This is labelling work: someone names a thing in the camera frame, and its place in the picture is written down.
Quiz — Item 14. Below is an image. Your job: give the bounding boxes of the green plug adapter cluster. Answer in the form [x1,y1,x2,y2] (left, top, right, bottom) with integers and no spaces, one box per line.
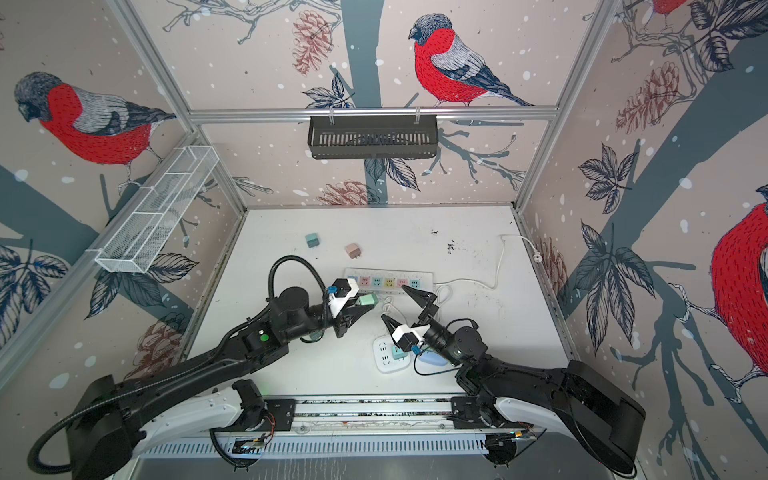
[355,293,378,307]

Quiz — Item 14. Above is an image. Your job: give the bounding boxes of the white square socket cube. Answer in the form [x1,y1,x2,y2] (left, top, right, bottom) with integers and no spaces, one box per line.
[372,335,413,374]

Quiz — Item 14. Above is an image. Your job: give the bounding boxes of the teal plug adapter cluster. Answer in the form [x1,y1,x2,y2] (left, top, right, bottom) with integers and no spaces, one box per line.
[391,345,409,360]

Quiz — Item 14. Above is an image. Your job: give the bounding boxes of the white multicolour power strip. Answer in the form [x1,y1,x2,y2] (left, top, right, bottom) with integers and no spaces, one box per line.
[344,268,435,295]

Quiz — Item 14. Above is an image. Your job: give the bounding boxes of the pink plug adapter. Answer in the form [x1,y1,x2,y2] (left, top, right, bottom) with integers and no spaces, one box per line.
[345,243,362,259]

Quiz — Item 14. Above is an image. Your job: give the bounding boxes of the blue square socket cube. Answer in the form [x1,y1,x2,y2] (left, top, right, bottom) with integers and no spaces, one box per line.
[418,350,449,367]

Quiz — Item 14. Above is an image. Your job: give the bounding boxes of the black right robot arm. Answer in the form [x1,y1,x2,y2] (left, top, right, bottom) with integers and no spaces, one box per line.
[381,286,646,479]

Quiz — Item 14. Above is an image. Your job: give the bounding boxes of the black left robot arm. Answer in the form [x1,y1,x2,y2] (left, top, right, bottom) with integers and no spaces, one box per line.
[65,281,374,479]

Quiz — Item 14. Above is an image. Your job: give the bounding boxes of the teal plug adapter far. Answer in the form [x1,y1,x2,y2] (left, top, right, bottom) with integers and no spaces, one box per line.
[305,233,320,248]

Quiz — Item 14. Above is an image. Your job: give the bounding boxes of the white cube socket cable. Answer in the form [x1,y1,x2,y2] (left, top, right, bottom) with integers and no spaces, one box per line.
[380,296,409,328]

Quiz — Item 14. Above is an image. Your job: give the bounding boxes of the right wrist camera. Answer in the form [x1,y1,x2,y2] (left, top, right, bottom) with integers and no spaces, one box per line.
[391,324,430,352]

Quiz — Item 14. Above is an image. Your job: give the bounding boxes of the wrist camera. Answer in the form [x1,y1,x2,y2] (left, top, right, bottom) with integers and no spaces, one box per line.
[391,324,430,352]
[327,277,359,318]

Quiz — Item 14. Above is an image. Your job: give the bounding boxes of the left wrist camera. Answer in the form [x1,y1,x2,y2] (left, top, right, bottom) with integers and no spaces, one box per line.
[327,277,359,318]

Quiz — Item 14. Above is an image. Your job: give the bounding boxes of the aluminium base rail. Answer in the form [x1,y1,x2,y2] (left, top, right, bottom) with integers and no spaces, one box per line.
[122,392,625,436]

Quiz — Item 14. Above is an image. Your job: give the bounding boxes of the black wire basket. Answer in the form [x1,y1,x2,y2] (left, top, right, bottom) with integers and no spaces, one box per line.
[307,115,439,160]

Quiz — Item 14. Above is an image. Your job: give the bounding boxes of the white mesh wall shelf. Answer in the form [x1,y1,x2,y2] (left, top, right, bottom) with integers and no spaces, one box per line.
[95,145,219,273]

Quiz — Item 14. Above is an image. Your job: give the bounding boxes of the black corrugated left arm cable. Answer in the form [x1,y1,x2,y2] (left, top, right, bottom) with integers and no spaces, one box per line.
[26,254,328,476]

